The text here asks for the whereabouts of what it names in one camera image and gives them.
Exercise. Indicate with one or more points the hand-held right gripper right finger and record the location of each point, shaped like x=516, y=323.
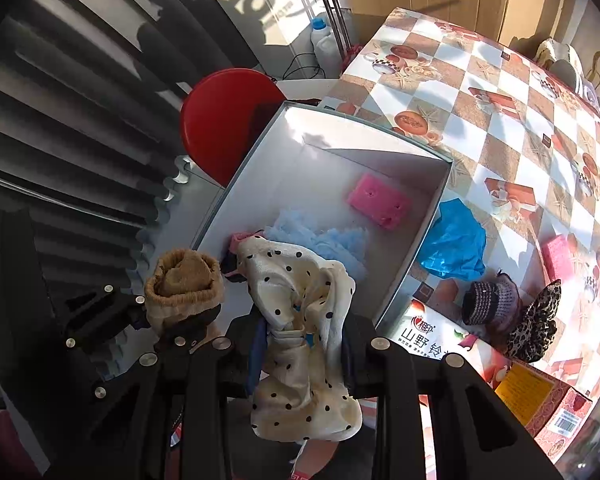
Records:
x=362, y=360

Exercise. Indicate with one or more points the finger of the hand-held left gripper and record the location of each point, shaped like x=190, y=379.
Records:
x=180, y=341
x=105, y=315

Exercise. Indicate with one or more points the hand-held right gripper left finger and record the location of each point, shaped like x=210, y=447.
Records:
x=240, y=360

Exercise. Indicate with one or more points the cream polka dot scrunchie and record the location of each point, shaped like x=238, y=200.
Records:
x=300, y=280

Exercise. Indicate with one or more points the light blue mesh cap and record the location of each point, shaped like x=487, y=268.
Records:
x=342, y=252
x=292, y=225

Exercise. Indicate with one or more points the pink sponge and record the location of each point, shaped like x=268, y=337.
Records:
x=377, y=200
x=559, y=257

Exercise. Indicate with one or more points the white storage box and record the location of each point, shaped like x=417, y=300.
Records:
x=330, y=180

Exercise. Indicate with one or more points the floral tissue packet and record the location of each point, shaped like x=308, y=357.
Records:
x=430, y=340

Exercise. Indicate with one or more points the dark striped knit sock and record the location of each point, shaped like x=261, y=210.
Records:
x=490, y=305

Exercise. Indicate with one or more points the blue disposable shoe cover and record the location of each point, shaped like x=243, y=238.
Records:
x=450, y=245

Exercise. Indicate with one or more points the leopard print scrunchie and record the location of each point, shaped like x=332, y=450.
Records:
x=532, y=320

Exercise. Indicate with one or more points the red patterned carton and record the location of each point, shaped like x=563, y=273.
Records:
x=545, y=400

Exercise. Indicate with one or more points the red round stool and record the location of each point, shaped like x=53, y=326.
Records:
x=225, y=115

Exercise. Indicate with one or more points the checkered printed tablecloth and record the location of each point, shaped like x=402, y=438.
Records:
x=480, y=110

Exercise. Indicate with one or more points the white detergent bottle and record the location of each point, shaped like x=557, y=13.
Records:
x=325, y=45

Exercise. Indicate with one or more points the white sneaker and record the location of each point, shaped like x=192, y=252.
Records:
x=560, y=62

